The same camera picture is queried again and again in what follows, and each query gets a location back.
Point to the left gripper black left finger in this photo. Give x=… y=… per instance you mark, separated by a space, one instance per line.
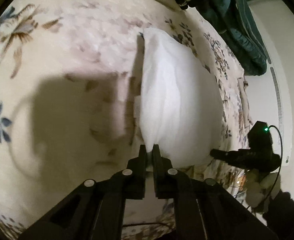
x=94 y=210

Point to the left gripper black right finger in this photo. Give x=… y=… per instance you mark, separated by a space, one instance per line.
x=203 y=209

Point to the white t-shirt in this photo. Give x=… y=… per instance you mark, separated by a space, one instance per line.
x=181 y=108

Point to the gloved right hand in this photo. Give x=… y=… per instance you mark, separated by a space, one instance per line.
x=261 y=188

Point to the white headboard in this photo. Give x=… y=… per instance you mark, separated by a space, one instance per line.
x=271 y=95

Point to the dark green folded blanket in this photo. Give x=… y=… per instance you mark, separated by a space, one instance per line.
x=234 y=22

